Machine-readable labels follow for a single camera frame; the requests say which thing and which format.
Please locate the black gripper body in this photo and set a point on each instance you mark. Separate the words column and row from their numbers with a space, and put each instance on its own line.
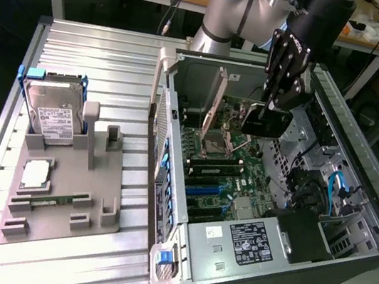
column 320, row 22

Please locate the black graphics card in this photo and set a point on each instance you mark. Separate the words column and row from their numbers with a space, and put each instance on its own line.
column 268, row 123

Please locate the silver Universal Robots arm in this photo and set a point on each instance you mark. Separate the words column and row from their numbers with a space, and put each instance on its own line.
column 228, row 11

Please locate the orange and black box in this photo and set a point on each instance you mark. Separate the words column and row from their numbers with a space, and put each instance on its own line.
column 355, row 27

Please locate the white plastic object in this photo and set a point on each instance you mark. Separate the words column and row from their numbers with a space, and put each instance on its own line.
column 372, row 33

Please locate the silver perforated disk bay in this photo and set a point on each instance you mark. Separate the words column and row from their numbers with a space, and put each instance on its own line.
column 289, row 147

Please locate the open metal socket cover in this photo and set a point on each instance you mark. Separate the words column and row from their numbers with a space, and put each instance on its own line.
column 242, row 141

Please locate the CPU socket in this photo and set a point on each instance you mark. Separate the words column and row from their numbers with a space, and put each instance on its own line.
column 215, row 146

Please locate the green motherboard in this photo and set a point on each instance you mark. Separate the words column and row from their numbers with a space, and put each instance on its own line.
column 252, row 180

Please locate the silver chipset heat sink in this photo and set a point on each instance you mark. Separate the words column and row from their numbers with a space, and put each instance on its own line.
column 245, row 209

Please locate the blue expansion slot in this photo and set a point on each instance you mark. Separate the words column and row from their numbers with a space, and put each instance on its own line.
column 203, row 190

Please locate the black expansion slot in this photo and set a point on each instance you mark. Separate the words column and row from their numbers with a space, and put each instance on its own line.
column 208, row 217

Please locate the grey power supply unit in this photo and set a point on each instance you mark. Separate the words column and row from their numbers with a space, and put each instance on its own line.
column 228, row 260

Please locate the blue case latch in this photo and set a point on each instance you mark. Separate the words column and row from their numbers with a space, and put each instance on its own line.
column 164, row 257

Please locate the hard disk in blue carrier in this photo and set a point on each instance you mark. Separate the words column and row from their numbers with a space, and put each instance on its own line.
column 52, row 120

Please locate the green RAM stick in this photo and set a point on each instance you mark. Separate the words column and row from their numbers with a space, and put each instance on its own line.
column 52, row 199

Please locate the silver CPU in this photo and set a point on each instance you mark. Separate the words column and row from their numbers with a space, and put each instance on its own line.
column 35, row 174

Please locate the grey parts rack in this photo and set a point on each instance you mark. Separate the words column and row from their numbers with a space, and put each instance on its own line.
column 60, row 229

